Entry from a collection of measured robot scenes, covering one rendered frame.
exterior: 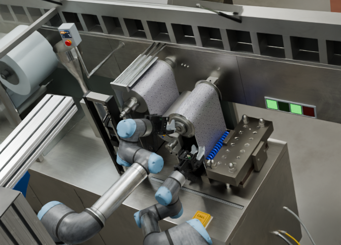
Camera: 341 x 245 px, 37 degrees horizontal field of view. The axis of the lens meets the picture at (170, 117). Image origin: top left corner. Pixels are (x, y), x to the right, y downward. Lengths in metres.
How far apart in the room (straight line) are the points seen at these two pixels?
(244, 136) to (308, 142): 1.45
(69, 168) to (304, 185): 1.63
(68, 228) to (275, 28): 1.14
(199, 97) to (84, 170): 0.85
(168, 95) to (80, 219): 0.91
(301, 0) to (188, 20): 3.34
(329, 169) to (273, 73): 1.54
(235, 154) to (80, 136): 1.06
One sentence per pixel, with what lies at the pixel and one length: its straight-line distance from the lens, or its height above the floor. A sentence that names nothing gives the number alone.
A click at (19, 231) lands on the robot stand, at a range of 1.21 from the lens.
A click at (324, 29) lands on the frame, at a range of 2.11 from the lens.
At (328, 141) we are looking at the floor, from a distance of 3.95.
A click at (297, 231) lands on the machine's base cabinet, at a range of 3.18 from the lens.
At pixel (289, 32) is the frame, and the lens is 2.19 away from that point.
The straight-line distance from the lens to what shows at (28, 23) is 3.01.
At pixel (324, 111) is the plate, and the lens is 2.38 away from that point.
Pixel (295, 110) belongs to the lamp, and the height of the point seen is 1.18.
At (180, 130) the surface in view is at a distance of 2.37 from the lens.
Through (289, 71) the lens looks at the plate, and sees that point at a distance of 2.30.
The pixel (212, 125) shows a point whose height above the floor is 1.14.
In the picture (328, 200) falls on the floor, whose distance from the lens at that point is 3.58.
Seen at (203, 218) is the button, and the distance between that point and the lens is 2.40.
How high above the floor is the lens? 2.76
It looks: 38 degrees down
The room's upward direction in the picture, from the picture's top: 19 degrees counter-clockwise
